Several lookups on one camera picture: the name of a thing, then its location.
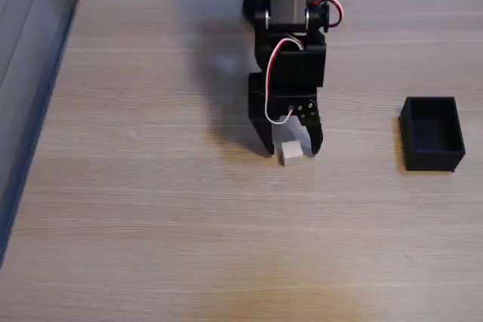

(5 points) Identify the white block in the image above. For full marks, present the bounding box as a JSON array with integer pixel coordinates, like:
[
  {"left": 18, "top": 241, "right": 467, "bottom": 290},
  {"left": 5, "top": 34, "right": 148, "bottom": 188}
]
[{"left": 278, "top": 140, "right": 304, "bottom": 167}]

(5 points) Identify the white and red gripper cable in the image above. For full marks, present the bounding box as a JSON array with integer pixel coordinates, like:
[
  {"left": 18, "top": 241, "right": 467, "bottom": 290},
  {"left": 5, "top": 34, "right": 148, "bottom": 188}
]
[{"left": 264, "top": 37, "right": 306, "bottom": 125}]

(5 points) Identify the red and white arm cable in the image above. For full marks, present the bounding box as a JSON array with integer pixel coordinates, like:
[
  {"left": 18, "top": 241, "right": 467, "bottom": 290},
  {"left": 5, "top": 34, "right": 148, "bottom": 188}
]
[{"left": 320, "top": 0, "right": 346, "bottom": 29}]

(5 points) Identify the black open box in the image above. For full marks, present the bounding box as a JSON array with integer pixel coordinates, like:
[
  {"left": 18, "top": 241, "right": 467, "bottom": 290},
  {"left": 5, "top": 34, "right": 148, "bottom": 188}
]
[{"left": 398, "top": 96, "right": 467, "bottom": 173}]

